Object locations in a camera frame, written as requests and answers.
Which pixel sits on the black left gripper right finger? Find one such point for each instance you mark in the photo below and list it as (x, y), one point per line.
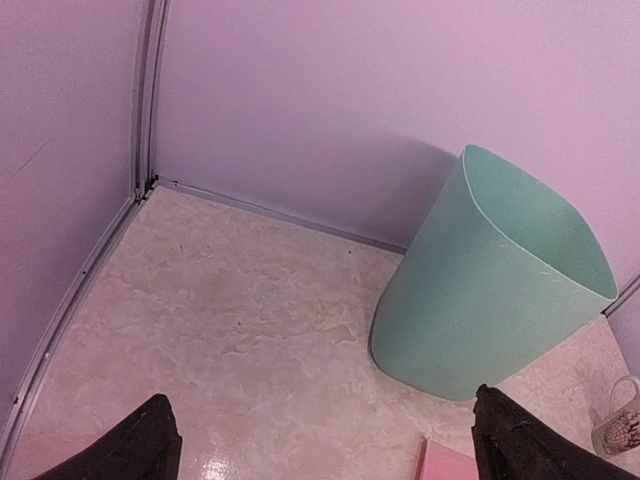
(511, 443)

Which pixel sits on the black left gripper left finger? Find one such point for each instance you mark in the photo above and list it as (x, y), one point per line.
(144, 445)

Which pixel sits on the pink plastic dustpan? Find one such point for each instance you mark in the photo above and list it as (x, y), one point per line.
(437, 462)

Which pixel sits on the floral ceramic mug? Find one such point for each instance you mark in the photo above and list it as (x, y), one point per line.
(618, 432)

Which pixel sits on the green plastic waste bin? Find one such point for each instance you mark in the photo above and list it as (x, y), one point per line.
(502, 270)

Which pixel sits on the right aluminium frame post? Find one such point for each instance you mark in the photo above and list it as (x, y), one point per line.
(624, 295)

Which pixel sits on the aluminium frame post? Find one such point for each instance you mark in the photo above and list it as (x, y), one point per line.
(624, 295)
(147, 68)

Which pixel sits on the left aluminium frame post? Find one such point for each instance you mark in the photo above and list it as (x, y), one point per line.
(147, 68)

